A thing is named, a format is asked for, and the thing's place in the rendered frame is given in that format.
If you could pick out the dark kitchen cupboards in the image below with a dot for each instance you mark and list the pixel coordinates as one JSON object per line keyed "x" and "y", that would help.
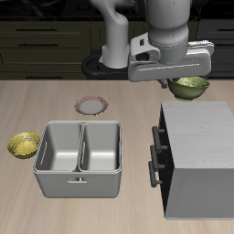
{"x": 42, "y": 45}

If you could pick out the white two-bin basket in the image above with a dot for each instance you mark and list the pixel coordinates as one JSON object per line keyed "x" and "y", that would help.
{"x": 78, "y": 158}

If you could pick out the pink rimmed white plate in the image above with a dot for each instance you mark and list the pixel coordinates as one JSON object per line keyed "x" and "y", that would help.
{"x": 91, "y": 105}

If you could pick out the yellow bowl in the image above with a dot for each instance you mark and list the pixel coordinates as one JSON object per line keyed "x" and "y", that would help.
{"x": 23, "y": 145}

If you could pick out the green bowl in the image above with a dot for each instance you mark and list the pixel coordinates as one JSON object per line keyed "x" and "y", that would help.
{"x": 189, "y": 88}

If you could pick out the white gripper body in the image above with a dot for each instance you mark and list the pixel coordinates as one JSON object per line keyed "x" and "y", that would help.
{"x": 170, "y": 68}

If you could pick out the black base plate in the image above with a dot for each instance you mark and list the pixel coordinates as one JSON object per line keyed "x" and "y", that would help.
{"x": 91, "y": 68}

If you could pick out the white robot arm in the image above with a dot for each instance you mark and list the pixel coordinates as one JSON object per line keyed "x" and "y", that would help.
{"x": 166, "y": 27}

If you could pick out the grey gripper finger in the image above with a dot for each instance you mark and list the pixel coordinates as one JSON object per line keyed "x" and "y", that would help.
{"x": 163, "y": 82}

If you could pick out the grey cabinet with black drawers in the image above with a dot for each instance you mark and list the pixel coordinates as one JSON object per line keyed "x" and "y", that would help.
{"x": 195, "y": 158}

